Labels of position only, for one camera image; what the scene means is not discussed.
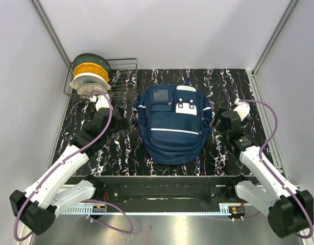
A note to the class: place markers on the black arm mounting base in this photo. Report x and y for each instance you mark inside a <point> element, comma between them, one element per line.
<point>169,194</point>

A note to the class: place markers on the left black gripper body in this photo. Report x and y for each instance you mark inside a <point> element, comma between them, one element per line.
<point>120,124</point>

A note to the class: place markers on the aluminium front rail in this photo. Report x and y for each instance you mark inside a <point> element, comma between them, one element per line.
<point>85,190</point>

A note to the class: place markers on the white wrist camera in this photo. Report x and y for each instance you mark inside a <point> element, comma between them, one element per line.
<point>101,101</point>
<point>242,108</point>

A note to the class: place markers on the grey patterned plate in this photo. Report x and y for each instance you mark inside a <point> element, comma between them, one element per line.
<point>84,91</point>

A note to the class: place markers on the navy blue student backpack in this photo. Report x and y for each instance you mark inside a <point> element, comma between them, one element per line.
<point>174,122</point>

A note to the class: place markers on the dark green plate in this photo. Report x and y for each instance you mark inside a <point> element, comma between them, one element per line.
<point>89,57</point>

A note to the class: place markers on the black wire dish rack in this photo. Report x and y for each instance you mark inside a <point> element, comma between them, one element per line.
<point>123,80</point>

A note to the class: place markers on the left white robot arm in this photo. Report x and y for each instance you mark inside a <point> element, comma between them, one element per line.
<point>82,147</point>

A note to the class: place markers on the white plate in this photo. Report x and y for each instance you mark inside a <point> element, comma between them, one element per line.
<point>88,78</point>

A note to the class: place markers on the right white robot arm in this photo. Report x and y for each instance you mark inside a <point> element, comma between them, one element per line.
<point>287,209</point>

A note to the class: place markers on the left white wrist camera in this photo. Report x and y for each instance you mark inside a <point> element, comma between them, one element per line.
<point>101,101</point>

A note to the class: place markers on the yellow plate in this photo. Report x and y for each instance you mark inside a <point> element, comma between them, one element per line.
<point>89,67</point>

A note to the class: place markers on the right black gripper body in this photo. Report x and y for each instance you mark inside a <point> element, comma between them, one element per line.
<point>218,116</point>

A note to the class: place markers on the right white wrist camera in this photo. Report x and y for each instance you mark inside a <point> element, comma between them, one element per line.
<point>242,108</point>

